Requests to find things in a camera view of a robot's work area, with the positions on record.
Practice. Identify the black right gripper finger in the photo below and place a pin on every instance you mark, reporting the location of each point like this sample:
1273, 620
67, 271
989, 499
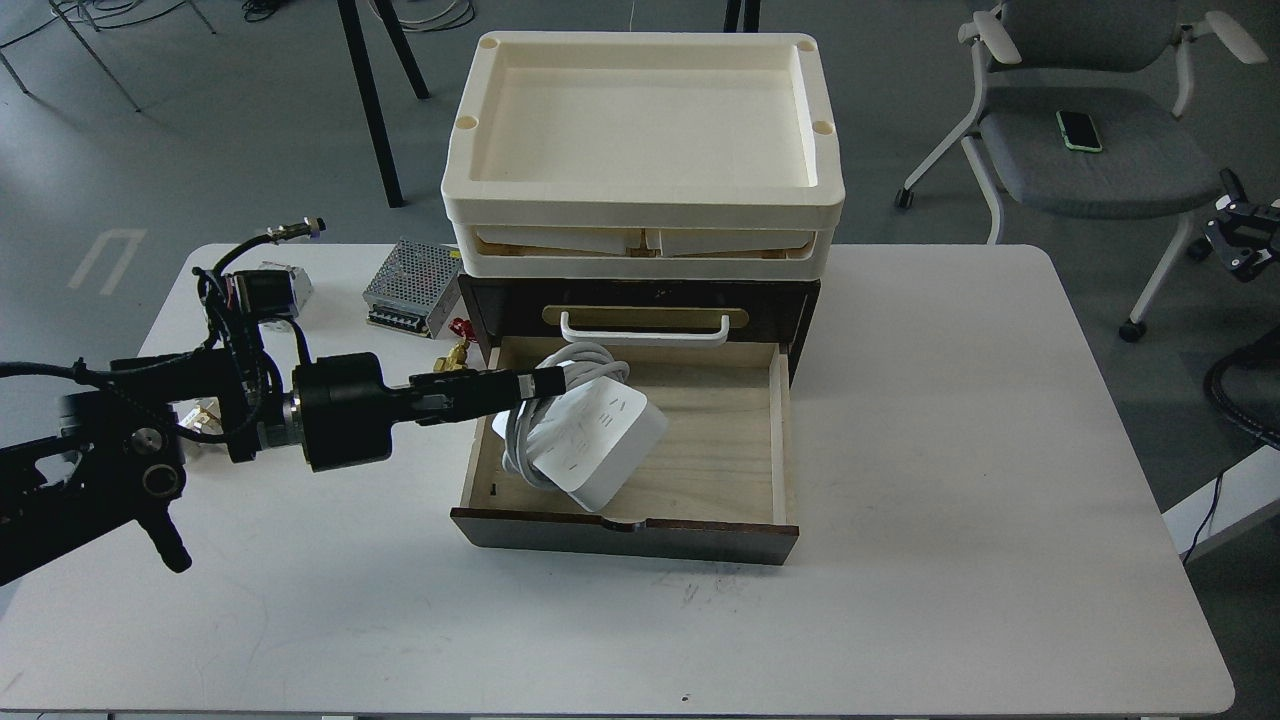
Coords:
1244, 235

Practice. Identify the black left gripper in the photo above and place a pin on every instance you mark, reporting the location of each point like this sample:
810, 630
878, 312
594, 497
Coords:
347, 413

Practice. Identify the white power strip with cable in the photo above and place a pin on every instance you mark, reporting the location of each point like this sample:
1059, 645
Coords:
590, 440

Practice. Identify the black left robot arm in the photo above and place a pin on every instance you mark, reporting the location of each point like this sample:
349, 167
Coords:
119, 456

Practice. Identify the metal mesh power supply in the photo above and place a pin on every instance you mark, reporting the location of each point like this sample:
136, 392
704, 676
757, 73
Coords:
415, 289

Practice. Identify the green cased smartphone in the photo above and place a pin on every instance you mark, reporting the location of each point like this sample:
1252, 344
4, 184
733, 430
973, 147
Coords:
1077, 131

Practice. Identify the white red circuit breaker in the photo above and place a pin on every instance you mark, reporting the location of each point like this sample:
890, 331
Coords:
273, 290

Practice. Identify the white metal pipe fitting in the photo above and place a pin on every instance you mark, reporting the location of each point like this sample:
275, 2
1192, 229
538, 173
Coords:
204, 422

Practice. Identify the cream plastic stacked tray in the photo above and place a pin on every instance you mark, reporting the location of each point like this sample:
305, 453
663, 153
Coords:
613, 155

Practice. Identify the open wooden drawer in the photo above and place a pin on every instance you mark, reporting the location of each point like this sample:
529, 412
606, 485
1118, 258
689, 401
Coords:
685, 459

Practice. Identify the brass valve red handle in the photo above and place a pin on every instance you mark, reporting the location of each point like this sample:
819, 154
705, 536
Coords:
457, 358

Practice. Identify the white drawer handle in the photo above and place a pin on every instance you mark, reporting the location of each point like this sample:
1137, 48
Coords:
681, 337

